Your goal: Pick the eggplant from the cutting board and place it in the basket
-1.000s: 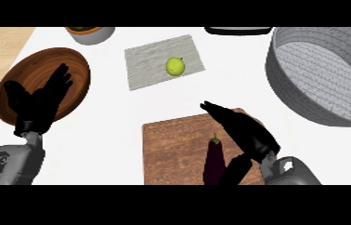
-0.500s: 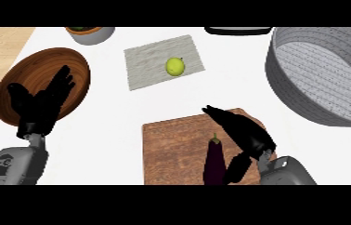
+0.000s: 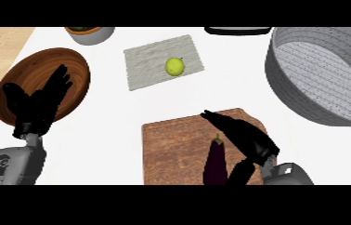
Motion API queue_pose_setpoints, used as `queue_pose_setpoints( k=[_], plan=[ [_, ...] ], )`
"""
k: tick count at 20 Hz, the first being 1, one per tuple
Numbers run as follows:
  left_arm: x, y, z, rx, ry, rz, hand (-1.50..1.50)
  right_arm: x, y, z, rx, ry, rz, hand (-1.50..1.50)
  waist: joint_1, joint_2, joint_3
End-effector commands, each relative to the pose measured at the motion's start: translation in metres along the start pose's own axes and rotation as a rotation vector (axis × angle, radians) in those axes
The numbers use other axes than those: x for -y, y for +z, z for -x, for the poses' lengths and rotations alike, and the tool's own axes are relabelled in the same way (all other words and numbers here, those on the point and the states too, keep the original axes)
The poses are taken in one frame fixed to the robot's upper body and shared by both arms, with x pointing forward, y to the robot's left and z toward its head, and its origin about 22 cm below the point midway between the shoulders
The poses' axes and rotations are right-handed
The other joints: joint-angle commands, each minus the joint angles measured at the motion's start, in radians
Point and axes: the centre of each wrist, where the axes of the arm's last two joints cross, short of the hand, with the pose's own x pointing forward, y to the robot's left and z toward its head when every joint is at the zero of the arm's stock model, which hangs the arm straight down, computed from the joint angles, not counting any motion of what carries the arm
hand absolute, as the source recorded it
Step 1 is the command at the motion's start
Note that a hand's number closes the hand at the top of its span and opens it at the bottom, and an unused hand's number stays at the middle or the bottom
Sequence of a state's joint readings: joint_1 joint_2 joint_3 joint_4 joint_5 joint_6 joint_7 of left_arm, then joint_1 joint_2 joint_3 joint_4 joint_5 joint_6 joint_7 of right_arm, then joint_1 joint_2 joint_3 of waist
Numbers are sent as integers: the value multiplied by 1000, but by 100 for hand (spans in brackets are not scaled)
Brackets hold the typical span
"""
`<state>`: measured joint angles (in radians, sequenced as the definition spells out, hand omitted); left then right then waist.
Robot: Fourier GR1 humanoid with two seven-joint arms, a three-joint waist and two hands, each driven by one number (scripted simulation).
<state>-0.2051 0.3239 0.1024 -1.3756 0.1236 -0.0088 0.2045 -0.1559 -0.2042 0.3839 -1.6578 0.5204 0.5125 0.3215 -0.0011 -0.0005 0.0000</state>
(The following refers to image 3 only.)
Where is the grey plant pot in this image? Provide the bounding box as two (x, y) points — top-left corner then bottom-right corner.
(64, 26), (117, 46)

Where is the pale wooden board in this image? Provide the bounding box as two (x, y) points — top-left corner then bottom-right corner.
(0, 26), (38, 80)

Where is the yellow-green lime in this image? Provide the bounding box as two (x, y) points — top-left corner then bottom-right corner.
(164, 57), (186, 77)

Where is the black and grey appliance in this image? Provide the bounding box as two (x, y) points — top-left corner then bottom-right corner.
(204, 26), (274, 36)

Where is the grey cloth placemat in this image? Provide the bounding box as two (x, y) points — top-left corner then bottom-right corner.
(123, 33), (206, 92)

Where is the brown wooden bowl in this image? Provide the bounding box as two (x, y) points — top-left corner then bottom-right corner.
(0, 46), (92, 127)

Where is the brown wooden cutting board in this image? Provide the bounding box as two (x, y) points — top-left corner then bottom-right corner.
(141, 107), (269, 186)

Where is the dark purple eggplant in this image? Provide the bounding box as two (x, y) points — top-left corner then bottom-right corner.
(203, 133), (229, 186)

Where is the grey woven basket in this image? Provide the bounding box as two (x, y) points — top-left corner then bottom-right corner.
(263, 26), (351, 127)

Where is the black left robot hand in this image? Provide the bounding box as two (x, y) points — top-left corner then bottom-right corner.
(2, 63), (74, 139)

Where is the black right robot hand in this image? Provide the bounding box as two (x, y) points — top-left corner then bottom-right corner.
(200, 109), (282, 186)

